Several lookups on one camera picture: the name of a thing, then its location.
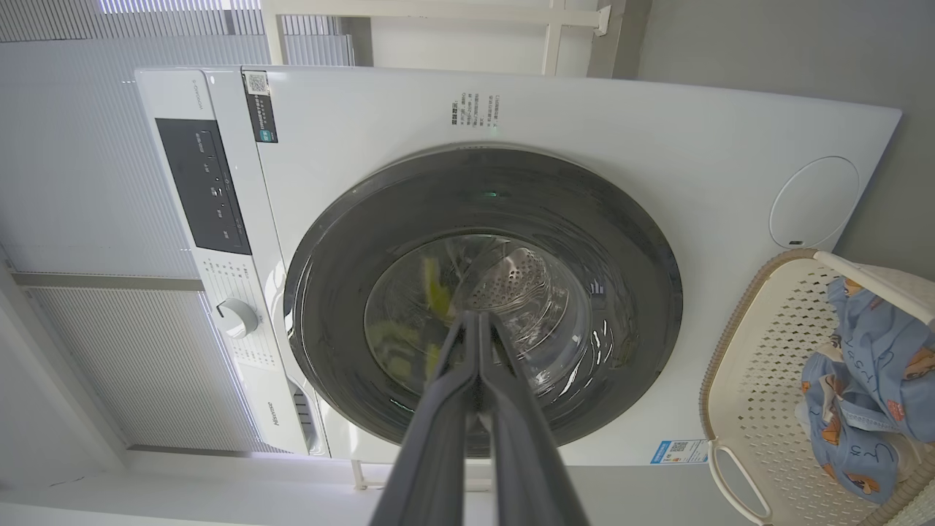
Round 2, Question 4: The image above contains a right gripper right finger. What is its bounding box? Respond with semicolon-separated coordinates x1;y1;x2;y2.
479;312;589;526

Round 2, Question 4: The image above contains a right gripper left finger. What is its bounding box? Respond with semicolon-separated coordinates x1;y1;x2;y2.
369;312;481;526

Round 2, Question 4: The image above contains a dark round washer door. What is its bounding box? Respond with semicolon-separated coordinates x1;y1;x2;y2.
283;144;684;459

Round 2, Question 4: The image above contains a blue garment with orange print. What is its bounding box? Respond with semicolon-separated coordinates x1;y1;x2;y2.
800;354;908;505
825;276;935;443

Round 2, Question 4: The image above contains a white washing machine dial knob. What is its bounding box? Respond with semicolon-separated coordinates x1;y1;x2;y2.
214;298;259;339

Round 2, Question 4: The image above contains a white front-load washing machine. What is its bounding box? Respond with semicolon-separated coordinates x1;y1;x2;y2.
135;64;903;468

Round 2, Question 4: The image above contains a black touch control display panel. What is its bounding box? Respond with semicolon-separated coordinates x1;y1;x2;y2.
155;118;253;256

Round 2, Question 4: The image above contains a round white filter access cover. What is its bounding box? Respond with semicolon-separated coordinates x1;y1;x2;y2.
769;156;860;250

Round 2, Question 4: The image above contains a blue energy label sticker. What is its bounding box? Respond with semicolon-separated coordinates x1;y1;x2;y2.
650;438;709;465

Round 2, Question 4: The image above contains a cream perforated laundry basket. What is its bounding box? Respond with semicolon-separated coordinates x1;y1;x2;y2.
700;248;935;526

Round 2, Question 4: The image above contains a black QR code sticker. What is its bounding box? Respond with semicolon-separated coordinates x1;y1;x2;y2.
242;69;278;144

